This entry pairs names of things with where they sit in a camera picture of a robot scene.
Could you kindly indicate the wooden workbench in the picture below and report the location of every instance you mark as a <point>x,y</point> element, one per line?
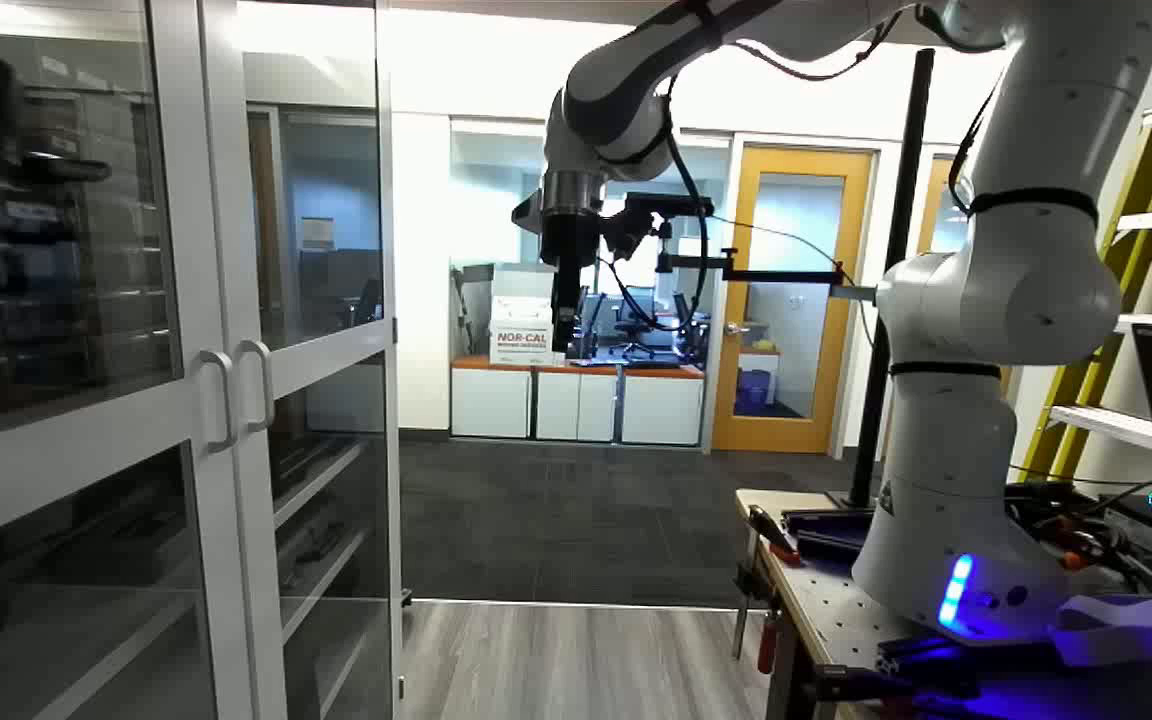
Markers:
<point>838,654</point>

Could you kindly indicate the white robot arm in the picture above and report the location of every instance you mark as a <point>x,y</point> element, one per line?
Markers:
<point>1022,290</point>

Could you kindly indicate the black vertical pole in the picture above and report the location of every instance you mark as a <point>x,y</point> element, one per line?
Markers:
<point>892,255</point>

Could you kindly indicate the glass cabinet door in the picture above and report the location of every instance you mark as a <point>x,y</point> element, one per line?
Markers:
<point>117,561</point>
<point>307,269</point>

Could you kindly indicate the yellow framed door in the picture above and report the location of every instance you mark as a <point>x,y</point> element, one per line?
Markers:
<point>783,344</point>

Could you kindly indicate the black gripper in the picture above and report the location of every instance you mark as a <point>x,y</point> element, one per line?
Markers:
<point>579,240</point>

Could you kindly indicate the white low cabinets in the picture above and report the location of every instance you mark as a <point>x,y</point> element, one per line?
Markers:
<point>571,400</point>

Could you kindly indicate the door handle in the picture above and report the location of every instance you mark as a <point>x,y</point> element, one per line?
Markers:
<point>212,382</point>
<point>256,386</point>

